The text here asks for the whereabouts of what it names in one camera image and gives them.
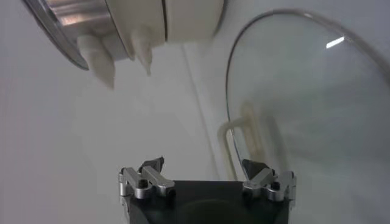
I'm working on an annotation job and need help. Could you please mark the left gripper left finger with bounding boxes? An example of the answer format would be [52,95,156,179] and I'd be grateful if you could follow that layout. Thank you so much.
[118,156,177,200]

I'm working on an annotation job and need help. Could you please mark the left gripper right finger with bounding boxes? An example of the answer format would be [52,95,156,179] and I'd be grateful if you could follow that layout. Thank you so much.
[241,159,298,202]

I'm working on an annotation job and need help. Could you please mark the glass lid with cream handle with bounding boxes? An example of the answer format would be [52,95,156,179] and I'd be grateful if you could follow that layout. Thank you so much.
[217,9,390,224]

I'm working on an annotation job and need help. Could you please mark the stainless steel steamer basket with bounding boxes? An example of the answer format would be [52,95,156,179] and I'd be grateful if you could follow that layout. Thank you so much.
[23,0,130,89]

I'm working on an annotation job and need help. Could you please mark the cream electric pot base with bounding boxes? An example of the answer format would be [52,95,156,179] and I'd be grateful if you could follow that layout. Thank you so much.
[105,0,227,77]

